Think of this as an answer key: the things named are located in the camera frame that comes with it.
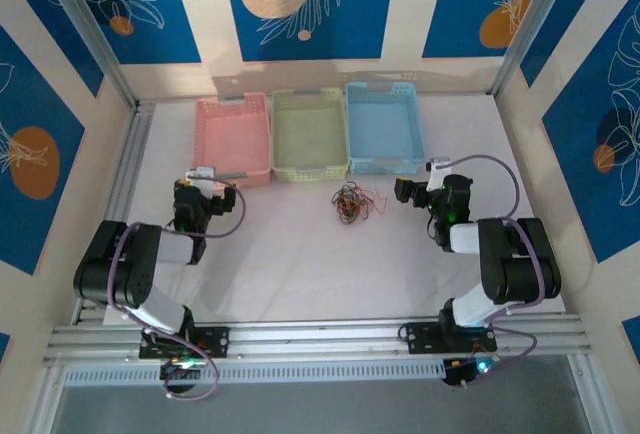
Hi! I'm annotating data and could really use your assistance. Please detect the orange cable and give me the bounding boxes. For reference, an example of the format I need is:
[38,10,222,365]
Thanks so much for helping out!
[349,184,389,218]
[332,188,366,225]

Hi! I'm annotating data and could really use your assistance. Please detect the thin green cable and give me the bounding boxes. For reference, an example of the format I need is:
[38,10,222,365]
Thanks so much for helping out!
[339,183,371,220]

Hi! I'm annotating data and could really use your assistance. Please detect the thin black cable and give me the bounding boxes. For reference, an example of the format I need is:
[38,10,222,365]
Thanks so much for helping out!
[333,182,374,224]

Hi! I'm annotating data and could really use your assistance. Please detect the thick green cable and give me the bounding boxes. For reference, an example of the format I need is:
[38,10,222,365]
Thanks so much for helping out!
[337,188,369,223]

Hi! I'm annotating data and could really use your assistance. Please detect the thick black cable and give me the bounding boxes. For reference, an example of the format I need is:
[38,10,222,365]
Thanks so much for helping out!
[333,186,369,225]

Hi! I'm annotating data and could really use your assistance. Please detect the pink plastic basket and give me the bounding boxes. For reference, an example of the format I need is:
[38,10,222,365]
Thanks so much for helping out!
[192,92,274,189]

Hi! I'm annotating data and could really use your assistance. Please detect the blue plastic basket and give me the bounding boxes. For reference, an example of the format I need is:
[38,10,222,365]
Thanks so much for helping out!
[344,80,424,176]

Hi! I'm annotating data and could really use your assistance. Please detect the green plastic basket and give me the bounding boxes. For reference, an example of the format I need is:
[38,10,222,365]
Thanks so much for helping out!
[270,86,350,184]

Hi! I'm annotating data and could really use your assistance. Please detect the black controller board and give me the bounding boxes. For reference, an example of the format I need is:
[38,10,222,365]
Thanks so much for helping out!
[442,356,497,389]
[158,357,210,395]

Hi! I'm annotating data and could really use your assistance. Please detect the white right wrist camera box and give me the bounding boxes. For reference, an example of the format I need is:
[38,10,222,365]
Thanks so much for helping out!
[426,155,452,194]

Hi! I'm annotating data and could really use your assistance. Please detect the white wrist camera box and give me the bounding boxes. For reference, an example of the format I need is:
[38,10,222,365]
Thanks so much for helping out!
[184,165,218,182]
[426,155,452,194]

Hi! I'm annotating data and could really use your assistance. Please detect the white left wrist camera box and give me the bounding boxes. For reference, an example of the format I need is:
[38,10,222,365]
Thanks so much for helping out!
[184,165,218,182]

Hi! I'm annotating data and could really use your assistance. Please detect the aluminium side rail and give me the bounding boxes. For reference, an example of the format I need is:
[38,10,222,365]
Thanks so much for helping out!
[72,100,155,326]

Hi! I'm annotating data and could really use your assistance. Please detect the black wires on table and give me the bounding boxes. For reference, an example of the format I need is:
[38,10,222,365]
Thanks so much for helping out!
[102,95,569,326]

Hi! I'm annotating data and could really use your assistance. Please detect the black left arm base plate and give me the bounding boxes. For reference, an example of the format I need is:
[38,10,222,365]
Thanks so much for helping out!
[138,324,231,360]

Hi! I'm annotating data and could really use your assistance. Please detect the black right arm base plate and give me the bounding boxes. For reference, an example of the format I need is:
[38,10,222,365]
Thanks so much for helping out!
[398,321,500,355]

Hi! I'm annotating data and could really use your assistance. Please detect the wide aluminium mounting rail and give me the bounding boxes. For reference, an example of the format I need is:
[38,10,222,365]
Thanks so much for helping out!
[42,312,587,371]

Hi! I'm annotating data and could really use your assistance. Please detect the aluminium frame post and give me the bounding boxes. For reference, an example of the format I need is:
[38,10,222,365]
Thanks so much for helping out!
[22,366,69,434]
[34,0,141,111]
[488,0,571,99]
[567,353,601,434]

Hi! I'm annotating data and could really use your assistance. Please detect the grey slotted cable duct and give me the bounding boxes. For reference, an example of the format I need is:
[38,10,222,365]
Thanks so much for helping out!
[62,357,451,389]

